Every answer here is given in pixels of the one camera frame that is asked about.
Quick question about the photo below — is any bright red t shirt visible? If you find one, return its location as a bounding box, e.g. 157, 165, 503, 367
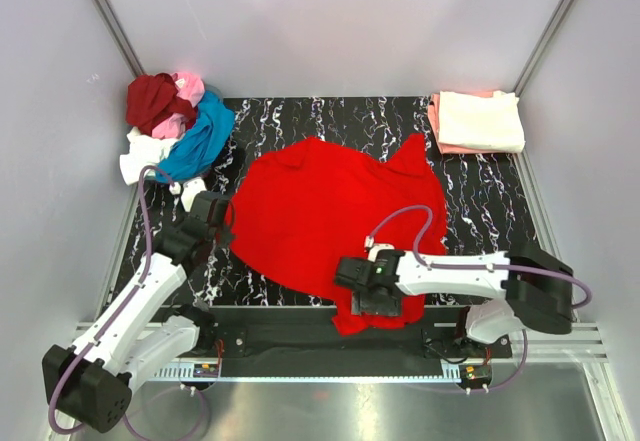
228, 134, 447, 335

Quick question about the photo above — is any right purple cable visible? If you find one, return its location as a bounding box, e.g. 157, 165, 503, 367
369, 205, 593, 312

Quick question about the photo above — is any right aluminium corner post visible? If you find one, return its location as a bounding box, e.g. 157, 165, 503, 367
513, 0, 578, 97

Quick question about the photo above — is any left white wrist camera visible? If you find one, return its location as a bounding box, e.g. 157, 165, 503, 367
169, 177, 207, 212

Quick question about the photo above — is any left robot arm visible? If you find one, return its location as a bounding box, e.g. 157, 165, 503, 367
42, 191, 234, 434

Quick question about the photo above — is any left aluminium corner post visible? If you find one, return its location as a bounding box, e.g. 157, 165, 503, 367
92, 0, 145, 77

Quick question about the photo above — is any dark red t shirt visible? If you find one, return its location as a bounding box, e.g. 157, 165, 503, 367
125, 73, 197, 136

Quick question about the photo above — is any folded salmon t shirt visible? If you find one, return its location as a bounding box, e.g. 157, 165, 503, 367
427, 93, 491, 155

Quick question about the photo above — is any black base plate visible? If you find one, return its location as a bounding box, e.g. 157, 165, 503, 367
210, 306, 512, 381

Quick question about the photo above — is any aluminium corner post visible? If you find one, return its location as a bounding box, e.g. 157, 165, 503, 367
513, 0, 578, 97
92, 0, 145, 77

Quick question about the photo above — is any pink t shirt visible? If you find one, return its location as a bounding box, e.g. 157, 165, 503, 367
152, 72, 205, 139

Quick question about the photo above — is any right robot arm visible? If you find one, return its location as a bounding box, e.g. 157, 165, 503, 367
334, 244, 575, 345

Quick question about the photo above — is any folded white t shirt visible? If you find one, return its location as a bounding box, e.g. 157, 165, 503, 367
431, 91, 525, 154

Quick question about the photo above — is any blue t shirt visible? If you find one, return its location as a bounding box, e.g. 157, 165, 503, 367
156, 91, 235, 183

